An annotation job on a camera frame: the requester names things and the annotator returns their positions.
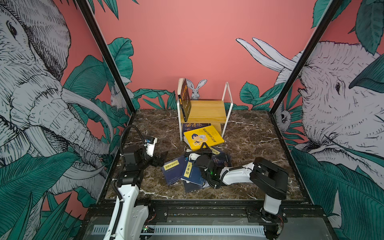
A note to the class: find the black right frame post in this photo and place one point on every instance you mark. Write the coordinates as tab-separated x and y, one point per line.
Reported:
325	20

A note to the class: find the dark book on lower shelf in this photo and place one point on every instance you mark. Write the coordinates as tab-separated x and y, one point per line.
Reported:
186	127

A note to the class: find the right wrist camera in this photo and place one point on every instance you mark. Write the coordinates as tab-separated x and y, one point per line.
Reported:
193	156

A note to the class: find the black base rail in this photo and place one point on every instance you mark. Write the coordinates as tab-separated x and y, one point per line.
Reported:
161	211

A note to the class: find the white slotted cable duct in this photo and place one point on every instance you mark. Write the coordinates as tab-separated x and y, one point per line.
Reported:
162	230

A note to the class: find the blue book with yellow label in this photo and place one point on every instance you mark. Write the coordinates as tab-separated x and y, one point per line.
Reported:
192	174

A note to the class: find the black frame post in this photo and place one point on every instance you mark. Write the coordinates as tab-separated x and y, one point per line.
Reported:
100	40
325	20

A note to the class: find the dark book with portrait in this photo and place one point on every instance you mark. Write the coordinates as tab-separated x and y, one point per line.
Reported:
222	160

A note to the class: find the dark blue book left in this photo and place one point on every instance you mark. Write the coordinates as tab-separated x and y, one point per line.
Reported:
173	170

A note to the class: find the dark blue book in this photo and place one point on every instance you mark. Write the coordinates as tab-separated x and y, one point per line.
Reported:
216	151
173	170

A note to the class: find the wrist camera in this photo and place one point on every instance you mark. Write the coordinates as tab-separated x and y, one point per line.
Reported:
193	156
150	145

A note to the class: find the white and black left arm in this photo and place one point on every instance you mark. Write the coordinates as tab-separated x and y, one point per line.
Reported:
129	215

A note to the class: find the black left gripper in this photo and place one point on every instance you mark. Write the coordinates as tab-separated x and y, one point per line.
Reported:
155	163

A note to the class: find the dark blue book at back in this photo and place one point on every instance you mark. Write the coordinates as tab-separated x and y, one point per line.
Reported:
216	151

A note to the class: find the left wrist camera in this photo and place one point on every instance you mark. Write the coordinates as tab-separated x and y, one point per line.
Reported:
150	145

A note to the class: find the black book standing on shelf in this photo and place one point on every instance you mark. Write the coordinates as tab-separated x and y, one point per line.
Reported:
184	98

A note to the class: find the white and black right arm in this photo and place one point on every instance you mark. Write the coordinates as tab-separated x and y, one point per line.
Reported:
267	176

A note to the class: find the black left frame post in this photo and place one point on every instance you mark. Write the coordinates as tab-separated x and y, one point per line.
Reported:
100	40

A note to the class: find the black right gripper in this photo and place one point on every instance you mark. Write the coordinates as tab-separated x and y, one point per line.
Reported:
206	148

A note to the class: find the black book at bottom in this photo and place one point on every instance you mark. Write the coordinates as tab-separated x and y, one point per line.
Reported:
191	187

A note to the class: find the wooden shelf with white frame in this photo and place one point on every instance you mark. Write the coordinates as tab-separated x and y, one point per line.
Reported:
214	112

